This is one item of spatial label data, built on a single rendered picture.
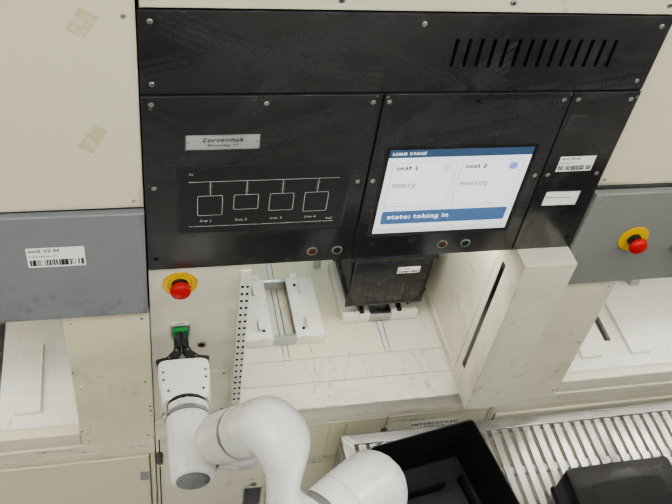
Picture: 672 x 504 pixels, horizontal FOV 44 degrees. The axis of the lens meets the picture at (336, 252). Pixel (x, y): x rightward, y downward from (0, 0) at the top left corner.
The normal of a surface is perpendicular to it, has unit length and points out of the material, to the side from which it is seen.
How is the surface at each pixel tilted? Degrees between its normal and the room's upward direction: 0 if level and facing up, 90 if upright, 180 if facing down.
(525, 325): 90
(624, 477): 0
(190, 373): 2
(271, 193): 90
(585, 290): 90
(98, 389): 90
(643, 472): 0
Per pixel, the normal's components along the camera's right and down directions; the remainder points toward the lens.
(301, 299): 0.13, -0.69
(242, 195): 0.20, 0.72
